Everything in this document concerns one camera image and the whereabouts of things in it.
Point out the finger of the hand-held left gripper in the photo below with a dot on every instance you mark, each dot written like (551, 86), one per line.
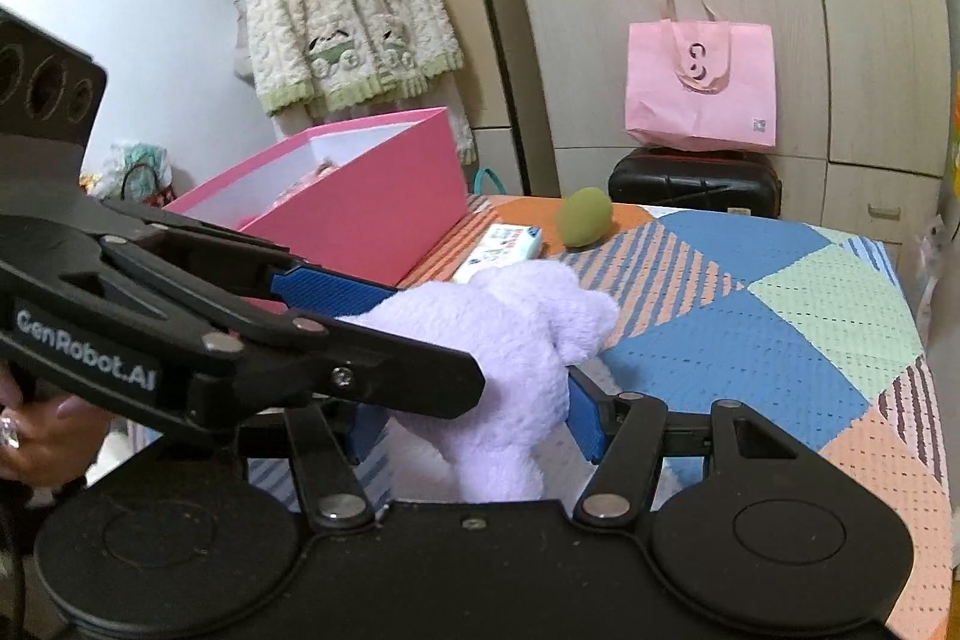
(330, 291)
(390, 370)

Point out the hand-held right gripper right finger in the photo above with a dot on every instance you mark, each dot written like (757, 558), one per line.
(589, 419)

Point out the colourful patterned bag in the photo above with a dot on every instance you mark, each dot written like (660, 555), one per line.
(142, 160)

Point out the patchwork blanket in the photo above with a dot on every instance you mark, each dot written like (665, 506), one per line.
(750, 325)

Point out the cream fluffy garment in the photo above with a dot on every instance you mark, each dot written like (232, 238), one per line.
(442, 115)

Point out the person's left hand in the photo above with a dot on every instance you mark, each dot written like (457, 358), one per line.
(52, 437)

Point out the black suitcase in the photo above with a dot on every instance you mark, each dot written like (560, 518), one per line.
(675, 183)

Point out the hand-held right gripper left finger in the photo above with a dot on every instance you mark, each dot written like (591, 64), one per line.
(367, 434)

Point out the pink tote bag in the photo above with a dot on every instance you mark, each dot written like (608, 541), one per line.
(697, 100)

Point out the purple plush toy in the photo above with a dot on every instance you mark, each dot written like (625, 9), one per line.
(495, 340)

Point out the green egg-shaped plush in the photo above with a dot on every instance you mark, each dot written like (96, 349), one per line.
(585, 220)

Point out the white tissue pack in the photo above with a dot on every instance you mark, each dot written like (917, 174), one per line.
(502, 242)

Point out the pink cardboard box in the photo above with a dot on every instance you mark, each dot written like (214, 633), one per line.
(375, 197)

